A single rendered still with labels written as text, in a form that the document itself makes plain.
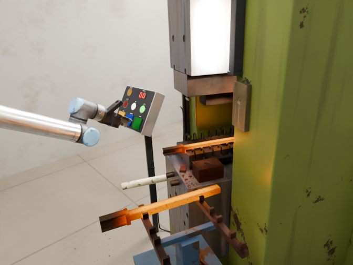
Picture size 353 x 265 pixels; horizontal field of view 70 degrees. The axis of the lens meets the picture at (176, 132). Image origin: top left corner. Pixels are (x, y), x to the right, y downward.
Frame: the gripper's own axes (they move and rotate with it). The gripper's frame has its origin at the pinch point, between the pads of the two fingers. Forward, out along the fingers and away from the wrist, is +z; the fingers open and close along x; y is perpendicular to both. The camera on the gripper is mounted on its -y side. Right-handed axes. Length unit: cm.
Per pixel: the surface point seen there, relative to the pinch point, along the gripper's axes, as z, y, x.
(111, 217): -41, 30, 66
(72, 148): 70, 68, -207
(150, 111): 6.8, -8.5, 7.0
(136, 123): 5.1, 1.2, -0.4
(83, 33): 33, -79, -206
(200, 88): -11, -23, 56
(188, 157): 1, 7, 53
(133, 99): 5.8, -13.2, -13.0
